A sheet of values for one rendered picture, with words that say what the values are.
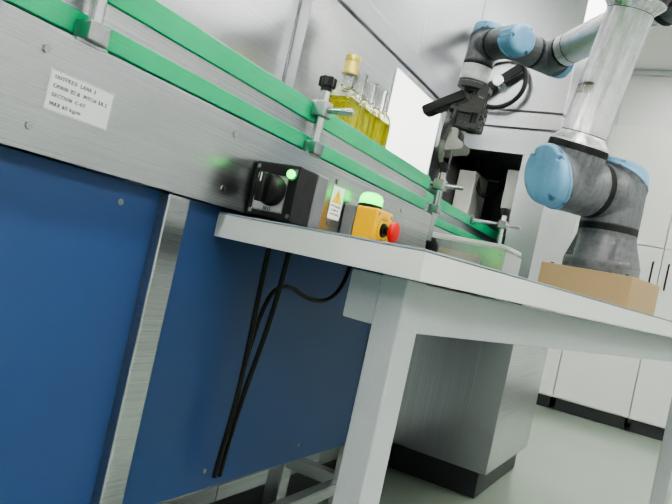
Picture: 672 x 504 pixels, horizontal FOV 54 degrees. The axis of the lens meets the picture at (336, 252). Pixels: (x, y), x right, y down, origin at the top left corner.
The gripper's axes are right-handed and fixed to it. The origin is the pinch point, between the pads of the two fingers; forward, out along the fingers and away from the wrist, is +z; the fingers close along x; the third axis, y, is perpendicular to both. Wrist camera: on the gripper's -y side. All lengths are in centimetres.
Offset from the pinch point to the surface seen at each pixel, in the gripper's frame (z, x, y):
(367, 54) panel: -21.5, -5.6, -26.0
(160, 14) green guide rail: 4, -103, -3
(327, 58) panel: -14.1, -24.4, -26.3
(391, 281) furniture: 26, -90, 29
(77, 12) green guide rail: 8, -114, -3
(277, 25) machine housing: -15, -42, -30
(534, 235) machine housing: 9, 77, 15
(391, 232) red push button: 21, -53, 13
